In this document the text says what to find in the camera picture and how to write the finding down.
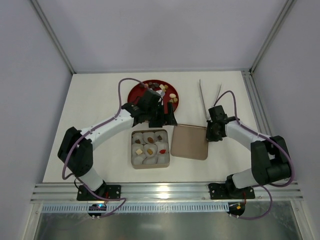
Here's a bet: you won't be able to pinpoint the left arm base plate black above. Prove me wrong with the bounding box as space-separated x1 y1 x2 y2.
76 184 122 201

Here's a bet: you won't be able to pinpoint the right round mount black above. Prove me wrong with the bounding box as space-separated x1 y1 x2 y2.
227 202 246 220

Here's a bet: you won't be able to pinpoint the purple cable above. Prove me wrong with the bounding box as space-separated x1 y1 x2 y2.
61 78 151 218
212 90 297 220

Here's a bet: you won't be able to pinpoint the round red tray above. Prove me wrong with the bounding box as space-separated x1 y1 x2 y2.
127 79 180 114

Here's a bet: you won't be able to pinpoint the white paper cup top middle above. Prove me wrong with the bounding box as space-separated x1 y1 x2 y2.
143 132 156 145

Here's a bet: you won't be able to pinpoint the aluminium rail right side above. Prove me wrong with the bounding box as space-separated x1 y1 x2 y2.
241 69 287 180

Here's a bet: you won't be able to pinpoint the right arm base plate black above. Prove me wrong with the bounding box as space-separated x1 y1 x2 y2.
208 182 256 200

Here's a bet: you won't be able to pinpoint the left round mount black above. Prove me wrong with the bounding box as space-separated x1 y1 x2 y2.
88 203 107 220

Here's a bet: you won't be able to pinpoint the white paper cup centre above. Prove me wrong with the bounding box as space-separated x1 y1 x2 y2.
144 144 158 157

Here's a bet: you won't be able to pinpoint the white paper cup middle right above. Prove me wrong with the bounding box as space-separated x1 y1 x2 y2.
155 141 169 155

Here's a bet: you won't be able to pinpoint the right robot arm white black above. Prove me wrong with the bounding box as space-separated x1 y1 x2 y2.
206 105 293 200

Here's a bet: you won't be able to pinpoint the metal tongs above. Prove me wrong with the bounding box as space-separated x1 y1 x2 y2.
198 79 223 121

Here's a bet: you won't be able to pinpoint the white paper cup middle left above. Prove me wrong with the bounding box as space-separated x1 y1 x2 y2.
131 143 144 156

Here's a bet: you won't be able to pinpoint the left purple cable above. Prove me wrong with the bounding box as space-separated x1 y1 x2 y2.
61 78 151 218

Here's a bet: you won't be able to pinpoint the gold tin lid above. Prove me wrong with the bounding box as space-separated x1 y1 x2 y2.
170 124 209 161

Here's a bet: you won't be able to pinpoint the aluminium frame post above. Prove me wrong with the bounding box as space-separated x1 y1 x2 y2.
29 0 76 75
249 0 297 75

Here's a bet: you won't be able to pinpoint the white paper cup bottom right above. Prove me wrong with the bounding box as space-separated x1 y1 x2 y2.
156 154 170 165

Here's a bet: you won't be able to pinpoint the aluminium frame post right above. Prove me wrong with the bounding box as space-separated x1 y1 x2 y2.
249 0 297 75

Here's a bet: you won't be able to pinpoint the gold square tin box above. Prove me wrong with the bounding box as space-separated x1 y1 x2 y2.
130 129 171 170

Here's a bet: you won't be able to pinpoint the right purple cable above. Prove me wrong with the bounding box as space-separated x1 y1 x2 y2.
212 90 297 220

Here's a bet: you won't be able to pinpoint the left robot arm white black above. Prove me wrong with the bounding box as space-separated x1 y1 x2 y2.
57 89 177 200

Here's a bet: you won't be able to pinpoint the white paper cup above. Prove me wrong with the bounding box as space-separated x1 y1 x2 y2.
155 141 169 155
156 154 170 165
131 143 144 156
131 154 146 166
142 155 158 165
155 131 169 143
144 144 158 157
131 132 145 145
143 132 156 145

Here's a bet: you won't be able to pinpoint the white paper cup top right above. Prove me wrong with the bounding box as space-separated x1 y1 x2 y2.
155 131 169 143

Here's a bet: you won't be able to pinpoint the brown oval chocolate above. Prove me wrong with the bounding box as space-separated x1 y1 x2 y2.
147 137 154 144

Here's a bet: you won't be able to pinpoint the white paper cup bottom middle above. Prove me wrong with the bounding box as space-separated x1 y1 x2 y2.
142 155 158 165

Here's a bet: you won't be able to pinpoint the aluminium rail front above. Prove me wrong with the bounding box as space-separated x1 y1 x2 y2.
30 181 304 204

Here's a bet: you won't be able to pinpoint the round mount black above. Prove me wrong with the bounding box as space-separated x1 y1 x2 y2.
88 203 107 220
227 202 246 220

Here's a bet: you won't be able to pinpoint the white square chocolate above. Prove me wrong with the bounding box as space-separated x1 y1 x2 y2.
135 149 143 155

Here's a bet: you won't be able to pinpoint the perforated cable duct strip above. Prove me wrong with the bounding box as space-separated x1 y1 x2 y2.
41 202 229 214

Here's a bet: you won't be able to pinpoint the aluminium frame post left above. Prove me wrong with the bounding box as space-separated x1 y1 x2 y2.
29 0 76 75

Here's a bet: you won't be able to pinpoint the aluminium rail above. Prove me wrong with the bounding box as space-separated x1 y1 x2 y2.
30 181 304 204
241 69 287 180

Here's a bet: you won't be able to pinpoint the white paper cup top left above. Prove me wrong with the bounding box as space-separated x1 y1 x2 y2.
131 132 145 145

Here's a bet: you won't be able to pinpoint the white paper cup bottom left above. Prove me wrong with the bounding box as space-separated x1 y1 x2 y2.
131 154 146 166

